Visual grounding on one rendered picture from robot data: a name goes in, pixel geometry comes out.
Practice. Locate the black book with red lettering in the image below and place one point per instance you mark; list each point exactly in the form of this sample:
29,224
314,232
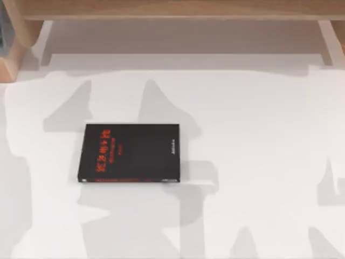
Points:
134,153

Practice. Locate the wooden shelf unit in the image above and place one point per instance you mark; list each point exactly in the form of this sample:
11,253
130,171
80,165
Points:
167,9

